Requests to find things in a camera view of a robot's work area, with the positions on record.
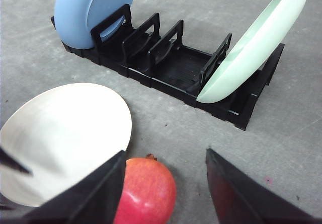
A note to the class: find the blue plate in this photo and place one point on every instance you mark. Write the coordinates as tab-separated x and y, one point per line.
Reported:
75	19

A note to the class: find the red pomegranate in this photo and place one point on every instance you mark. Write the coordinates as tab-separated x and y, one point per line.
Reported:
149	192

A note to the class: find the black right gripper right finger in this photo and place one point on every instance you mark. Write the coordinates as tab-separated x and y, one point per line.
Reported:
239	200

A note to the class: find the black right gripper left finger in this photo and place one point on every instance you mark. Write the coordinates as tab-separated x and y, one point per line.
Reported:
90	199

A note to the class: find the green plate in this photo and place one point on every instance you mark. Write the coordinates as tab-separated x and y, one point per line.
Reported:
253	49

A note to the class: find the black plate rack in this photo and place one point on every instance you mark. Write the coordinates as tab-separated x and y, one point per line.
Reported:
167	66

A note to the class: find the white plate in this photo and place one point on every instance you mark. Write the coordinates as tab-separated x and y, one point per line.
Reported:
59	135

